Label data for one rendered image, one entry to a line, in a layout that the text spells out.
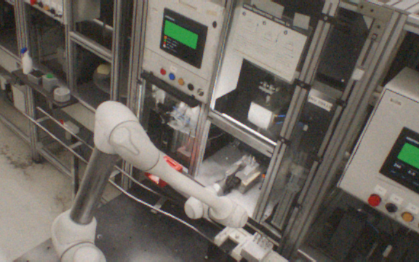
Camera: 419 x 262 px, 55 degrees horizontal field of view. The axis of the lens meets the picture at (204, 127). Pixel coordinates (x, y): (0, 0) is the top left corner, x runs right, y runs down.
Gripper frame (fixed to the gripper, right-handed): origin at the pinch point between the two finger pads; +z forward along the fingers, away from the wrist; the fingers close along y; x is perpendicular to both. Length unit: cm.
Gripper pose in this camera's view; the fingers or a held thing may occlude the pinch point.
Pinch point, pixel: (240, 172)
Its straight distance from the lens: 210.2
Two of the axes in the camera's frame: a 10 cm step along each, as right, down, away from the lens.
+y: 1.7, -8.1, -5.6
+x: -7.7, -4.7, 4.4
